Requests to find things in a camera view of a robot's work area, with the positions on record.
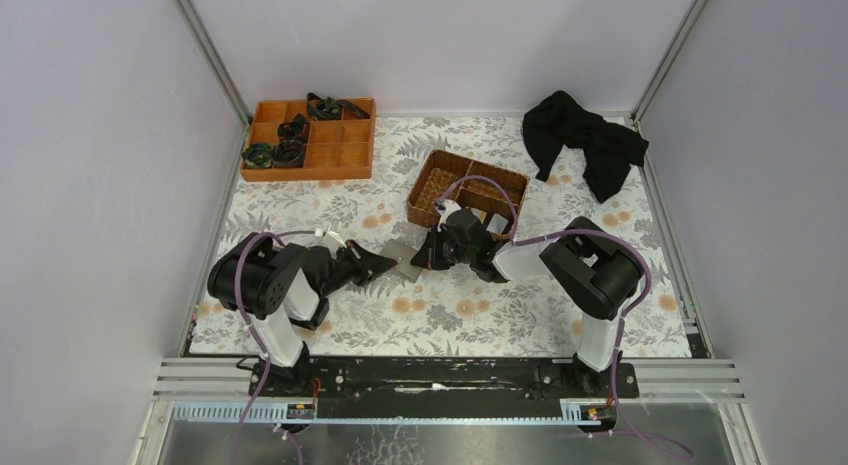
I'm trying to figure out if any grey leather card holder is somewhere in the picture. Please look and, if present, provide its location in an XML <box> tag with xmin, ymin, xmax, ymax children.
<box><xmin>379</xmin><ymin>239</ymin><xmax>422</xmax><ymax>283</ymax></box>

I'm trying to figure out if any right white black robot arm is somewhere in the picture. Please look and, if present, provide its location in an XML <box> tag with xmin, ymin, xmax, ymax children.
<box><xmin>410</xmin><ymin>200</ymin><xmax>651</xmax><ymax>374</ymax></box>

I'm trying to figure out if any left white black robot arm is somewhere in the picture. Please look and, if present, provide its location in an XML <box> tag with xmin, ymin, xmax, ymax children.
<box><xmin>207</xmin><ymin>231</ymin><xmax>398</xmax><ymax>382</ymax></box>

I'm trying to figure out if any cards stack in basket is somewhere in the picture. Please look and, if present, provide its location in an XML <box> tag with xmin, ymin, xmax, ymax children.
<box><xmin>479</xmin><ymin>212</ymin><xmax>512</xmax><ymax>235</ymax></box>

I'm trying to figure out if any brown wicker divided basket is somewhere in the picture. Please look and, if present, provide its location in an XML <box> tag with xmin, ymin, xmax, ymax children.
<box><xmin>406</xmin><ymin>150</ymin><xmax>529</xmax><ymax>239</ymax></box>

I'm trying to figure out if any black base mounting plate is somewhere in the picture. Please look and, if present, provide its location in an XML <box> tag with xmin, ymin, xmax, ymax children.
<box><xmin>248</xmin><ymin>356</ymin><xmax>640</xmax><ymax>419</ymax></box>

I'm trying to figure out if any orange compartment tray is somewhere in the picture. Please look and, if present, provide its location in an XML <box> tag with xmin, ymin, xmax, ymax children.
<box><xmin>240</xmin><ymin>93</ymin><xmax>377</xmax><ymax>182</ymax></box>

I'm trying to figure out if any black crumpled cloth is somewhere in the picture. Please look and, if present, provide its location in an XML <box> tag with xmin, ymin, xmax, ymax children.
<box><xmin>521</xmin><ymin>90</ymin><xmax>649</xmax><ymax>203</ymax></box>

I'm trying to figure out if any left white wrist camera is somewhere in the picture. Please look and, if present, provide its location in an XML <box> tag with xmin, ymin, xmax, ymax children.
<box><xmin>323</xmin><ymin>229</ymin><xmax>347</xmax><ymax>252</ymax></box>

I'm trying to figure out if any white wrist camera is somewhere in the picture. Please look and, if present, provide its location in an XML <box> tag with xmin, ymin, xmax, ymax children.
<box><xmin>323</xmin><ymin>229</ymin><xmax>347</xmax><ymax>252</ymax></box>
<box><xmin>434</xmin><ymin>199</ymin><xmax>463</xmax><ymax>225</ymax></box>

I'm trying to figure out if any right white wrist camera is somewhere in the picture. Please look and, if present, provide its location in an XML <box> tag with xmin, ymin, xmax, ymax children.
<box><xmin>434</xmin><ymin>199</ymin><xmax>463</xmax><ymax>225</ymax></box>

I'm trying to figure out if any black strap roll lower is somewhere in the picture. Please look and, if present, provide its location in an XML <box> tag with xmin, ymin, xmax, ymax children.
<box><xmin>272</xmin><ymin>139</ymin><xmax>308</xmax><ymax>170</ymax></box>

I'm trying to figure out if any black green strap roll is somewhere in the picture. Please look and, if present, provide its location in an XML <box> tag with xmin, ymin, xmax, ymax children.
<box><xmin>241</xmin><ymin>141</ymin><xmax>276</xmax><ymax>170</ymax></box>

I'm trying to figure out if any black strap roll middle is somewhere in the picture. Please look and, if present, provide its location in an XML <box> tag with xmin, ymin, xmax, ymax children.
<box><xmin>277</xmin><ymin>113</ymin><xmax>311</xmax><ymax>143</ymax></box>

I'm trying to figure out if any black strap roll top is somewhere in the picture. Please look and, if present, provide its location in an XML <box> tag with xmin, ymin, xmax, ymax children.
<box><xmin>306</xmin><ymin>92</ymin><xmax>371</xmax><ymax>122</ymax></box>

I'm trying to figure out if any aluminium frame rail front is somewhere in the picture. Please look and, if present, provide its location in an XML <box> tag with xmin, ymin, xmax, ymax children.
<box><xmin>154</xmin><ymin>356</ymin><xmax>745</xmax><ymax>426</ymax></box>

